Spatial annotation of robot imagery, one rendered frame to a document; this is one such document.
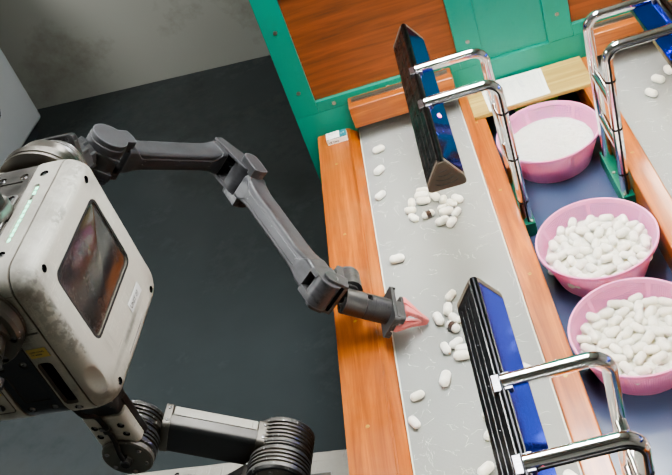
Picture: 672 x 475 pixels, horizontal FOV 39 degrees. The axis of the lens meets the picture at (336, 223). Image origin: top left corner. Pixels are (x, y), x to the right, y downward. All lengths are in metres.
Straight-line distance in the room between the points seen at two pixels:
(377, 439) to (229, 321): 1.65
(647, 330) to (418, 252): 0.59
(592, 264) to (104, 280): 1.05
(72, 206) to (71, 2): 3.59
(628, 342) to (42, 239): 1.13
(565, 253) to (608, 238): 0.10
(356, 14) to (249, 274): 1.37
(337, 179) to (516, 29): 0.64
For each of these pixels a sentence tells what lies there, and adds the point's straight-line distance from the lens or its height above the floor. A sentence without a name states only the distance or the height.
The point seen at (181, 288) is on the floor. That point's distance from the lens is 3.71.
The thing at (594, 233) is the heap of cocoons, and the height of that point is 0.74.
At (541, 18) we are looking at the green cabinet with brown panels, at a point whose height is 0.91.
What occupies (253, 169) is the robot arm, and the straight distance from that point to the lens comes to 2.15.
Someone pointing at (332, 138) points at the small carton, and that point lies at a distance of 2.68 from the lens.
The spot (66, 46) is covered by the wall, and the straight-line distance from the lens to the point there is 5.30.
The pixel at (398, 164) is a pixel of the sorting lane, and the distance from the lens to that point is 2.56.
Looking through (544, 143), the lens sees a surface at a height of 0.74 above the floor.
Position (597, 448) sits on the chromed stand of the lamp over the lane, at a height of 1.12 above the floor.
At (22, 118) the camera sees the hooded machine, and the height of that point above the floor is 0.17.
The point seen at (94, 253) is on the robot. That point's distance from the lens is 1.66.
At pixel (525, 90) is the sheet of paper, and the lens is 2.65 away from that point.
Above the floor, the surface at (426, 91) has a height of 1.10.
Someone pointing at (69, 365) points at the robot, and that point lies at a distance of 1.59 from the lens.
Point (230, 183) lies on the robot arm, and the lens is 2.19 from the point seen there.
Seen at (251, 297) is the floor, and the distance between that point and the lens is 3.51.
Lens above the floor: 2.21
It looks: 37 degrees down
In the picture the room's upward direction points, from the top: 22 degrees counter-clockwise
